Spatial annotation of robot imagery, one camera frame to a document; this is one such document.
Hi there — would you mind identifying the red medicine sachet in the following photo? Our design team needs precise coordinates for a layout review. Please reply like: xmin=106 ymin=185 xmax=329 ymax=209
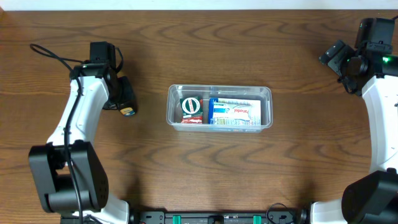
xmin=181 ymin=116 xmax=203 ymax=124

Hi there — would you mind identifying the small dark bottle white cap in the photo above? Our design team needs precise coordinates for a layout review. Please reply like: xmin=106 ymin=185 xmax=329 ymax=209
xmin=119 ymin=106 xmax=136 ymax=116

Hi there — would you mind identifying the clear plastic container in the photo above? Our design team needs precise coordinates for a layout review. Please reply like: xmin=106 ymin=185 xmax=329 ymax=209
xmin=166 ymin=85 xmax=273 ymax=133

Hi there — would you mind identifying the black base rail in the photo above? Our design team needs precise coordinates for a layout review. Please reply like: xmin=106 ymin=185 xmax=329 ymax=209
xmin=120 ymin=209 xmax=310 ymax=224

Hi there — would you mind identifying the green box round logo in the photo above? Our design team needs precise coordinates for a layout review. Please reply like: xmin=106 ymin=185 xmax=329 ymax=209
xmin=180 ymin=96 xmax=203 ymax=118

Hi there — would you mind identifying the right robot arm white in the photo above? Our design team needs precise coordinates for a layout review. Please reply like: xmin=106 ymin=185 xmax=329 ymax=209
xmin=296 ymin=18 xmax=397 ymax=224

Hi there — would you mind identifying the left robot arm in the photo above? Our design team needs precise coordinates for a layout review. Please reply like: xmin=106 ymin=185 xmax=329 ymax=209
xmin=29 ymin=42 xmax=137 ymax=223

